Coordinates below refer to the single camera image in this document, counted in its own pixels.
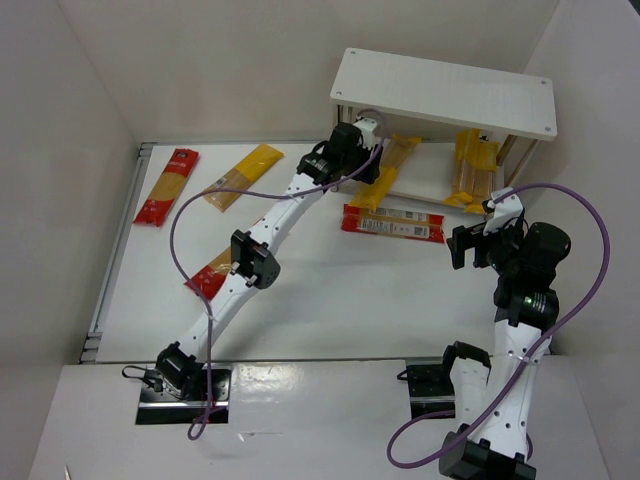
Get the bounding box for yellow spaghetti bag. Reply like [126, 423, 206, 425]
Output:
[349, 134, 422, 211]
[204, 144, 284, 212]

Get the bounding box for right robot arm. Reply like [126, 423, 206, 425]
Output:
[438, 218, 571, 479]

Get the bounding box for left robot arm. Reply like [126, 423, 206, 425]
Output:
[155, 117, 383, 401]

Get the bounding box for yellow spaghetti bags on shelf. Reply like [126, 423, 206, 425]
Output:
[443, 129, 500, 215]

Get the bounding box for white two-tier shelf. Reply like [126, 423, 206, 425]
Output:
[330, 48, 557, 204]

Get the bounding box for red spaghetti bag label up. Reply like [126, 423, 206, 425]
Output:
[340, 204, 445, 244]

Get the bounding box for yellow spaghetti bag top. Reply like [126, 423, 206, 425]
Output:
[204, 144, 284, 212]

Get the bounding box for red spaghetti bag far left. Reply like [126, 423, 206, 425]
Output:
[133, 149, 200, 227]

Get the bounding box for red spaghetti bag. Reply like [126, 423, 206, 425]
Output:
[184, 248, 231, 301]
[133, 149, 200, 227]

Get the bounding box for red spaghetti bag centre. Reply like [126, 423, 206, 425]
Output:
[184, 248, 231, 301]

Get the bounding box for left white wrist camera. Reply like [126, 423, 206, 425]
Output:
[353, 117, 378, 150]

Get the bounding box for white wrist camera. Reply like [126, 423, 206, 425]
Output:
[353, 117, 378, 150]
[483, 188, 524, 236]

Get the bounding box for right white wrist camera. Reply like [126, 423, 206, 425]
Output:
[483, 188, 524, 236]

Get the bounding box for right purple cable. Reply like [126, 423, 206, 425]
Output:
[387, 183, 612, 470]

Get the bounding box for purple cable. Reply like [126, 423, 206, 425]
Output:
[387, 183, 612, 470]
[169, 108, 391, 441]

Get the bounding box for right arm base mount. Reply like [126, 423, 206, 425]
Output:
[396, 344, 491, 424]

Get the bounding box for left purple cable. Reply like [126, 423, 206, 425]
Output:
[169, 108, 391, 441]

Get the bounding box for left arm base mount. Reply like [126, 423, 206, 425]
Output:
[121, 365, 232, 426]

